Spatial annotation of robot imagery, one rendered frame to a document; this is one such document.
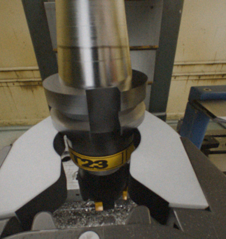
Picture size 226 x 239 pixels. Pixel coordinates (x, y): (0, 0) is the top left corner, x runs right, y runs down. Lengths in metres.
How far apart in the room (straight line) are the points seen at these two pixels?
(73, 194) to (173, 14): 0.81
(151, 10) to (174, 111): 0.88
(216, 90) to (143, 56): 0.54
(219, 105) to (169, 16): 0.64
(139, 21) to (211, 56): 0.76
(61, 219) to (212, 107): 0.42
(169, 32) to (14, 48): 0.98
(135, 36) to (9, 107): 1.13
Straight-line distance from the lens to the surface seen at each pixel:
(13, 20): 1.31
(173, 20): 0.88
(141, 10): 0.79
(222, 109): 0.27
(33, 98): 1.40
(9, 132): 1.58
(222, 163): 0.69
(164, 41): 0.87
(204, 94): 0.30
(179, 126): 0.64
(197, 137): 0.34
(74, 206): 0.50
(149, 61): 0.82
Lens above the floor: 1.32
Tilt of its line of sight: 30 degrees down
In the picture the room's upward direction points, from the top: 2 degrees counter-clockwise
